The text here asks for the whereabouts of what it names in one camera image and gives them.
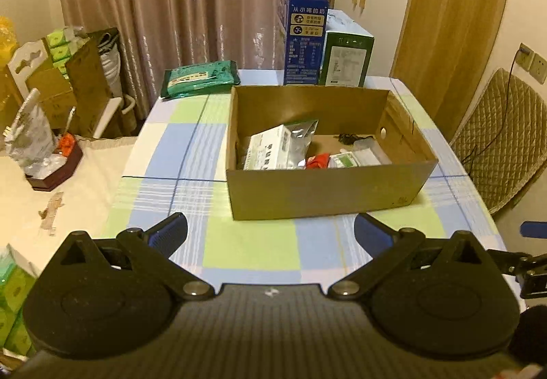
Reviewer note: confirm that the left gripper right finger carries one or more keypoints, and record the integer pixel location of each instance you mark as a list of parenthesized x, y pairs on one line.
[(389, 250)]

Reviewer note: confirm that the wall power socket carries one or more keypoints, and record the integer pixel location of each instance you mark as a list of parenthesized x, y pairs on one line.
[(534, 64)]

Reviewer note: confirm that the green white carton box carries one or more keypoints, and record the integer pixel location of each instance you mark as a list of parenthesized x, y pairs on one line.
[(347, 51)]

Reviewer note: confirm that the silver foil pouch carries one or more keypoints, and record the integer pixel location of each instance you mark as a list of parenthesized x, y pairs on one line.
[(301, 134)]

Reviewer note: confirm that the clear plastic container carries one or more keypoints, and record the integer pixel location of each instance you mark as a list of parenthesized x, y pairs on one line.
[(368, 152)]

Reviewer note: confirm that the brown cardboard carton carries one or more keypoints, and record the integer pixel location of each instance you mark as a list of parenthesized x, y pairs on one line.
[(85, 88)]

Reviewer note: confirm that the green wet wipes pack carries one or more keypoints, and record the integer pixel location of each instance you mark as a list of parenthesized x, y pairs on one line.
[(200, 79)]

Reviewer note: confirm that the white long medicine box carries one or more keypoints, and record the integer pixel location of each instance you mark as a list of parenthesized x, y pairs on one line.
[(268, 150)]

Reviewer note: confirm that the green white medicine box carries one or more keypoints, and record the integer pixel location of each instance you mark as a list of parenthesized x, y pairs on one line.
[(343, 160)]

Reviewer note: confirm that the dark wooden tray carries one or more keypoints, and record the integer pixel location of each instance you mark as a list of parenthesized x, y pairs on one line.
[(69, 154)]

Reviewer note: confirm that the white plastic bag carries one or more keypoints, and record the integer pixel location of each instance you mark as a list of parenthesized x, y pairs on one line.
[(30, 140)]

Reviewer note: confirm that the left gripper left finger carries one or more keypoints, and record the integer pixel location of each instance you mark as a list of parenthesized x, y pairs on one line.
[(150, 251)]

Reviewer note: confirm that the red candy packet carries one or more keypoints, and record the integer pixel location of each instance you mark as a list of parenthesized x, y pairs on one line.
[(319, 161)]

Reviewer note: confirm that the green tissue packs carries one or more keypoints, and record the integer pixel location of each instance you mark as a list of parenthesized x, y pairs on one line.
[(14, 289)]

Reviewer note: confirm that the quilted beige chair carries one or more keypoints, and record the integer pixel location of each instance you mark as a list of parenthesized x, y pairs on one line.
[(502, 144)]

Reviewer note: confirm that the brown cardboard box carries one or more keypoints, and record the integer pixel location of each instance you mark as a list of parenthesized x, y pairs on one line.
[(298, 193)]

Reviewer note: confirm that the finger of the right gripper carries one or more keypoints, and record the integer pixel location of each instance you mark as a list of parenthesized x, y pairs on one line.
[(533, 229), (511, 263)]

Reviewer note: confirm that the blue milk carton box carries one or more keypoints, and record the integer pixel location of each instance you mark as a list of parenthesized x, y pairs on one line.
[(301, 31)]

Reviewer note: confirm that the checkered tablecloth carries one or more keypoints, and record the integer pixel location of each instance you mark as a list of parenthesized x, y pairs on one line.
[(178, 165)]

